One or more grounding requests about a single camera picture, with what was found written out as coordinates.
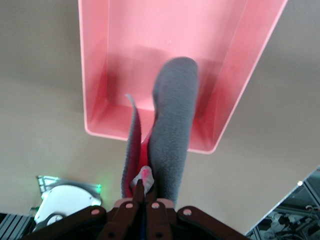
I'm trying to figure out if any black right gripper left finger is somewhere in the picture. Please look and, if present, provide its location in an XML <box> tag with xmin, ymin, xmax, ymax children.
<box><xmin>24</xmin><ymin>178</ymin><xmax>146</xmax><ymax>240</ymax></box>

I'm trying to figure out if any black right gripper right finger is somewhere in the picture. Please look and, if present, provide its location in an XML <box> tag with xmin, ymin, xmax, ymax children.
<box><xmin>143</xmin><ymin>186</ymin><xmax>248</xmax><ymax>240</ymax></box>

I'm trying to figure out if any red and grey cloth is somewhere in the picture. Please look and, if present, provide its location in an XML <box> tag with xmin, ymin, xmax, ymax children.
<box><xmin>121</xmin><ymin>56</ymin><xmax>200</xmax><ymax>209</ymax></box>

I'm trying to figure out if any pink plastic bin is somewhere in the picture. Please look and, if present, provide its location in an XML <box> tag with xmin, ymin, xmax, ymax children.
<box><xmin>77</xmin><ymin>0</ymin><xmax>290</xmax><ymax>155</ymax></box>

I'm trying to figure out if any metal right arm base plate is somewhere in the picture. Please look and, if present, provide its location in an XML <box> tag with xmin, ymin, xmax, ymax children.
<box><xmin>36</xmin><ymin>175</ymin><xmax>103</xmax><ymax>201</ymax></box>

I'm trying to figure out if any aluminium table edge rail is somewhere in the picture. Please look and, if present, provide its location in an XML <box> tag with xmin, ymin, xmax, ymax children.
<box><xmin>244</xmin><ymin>164</ymin><xmax>320</xmax><ymax>240</ymax></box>

